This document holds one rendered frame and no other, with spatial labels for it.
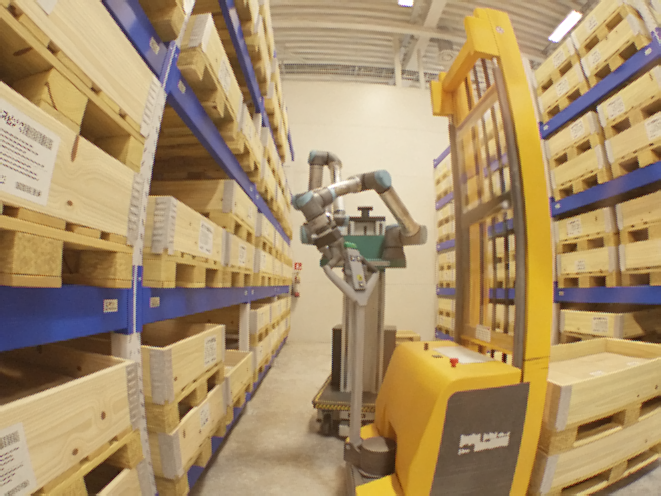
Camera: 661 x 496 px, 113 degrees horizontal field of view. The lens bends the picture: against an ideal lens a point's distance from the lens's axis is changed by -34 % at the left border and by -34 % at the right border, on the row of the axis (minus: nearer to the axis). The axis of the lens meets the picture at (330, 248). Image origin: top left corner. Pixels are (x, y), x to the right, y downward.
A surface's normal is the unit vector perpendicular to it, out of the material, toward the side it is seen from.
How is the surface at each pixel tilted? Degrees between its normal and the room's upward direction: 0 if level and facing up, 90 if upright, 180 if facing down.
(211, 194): 90
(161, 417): 90
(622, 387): 90
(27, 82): 90
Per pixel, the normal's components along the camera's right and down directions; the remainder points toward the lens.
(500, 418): 0.03, -0.11
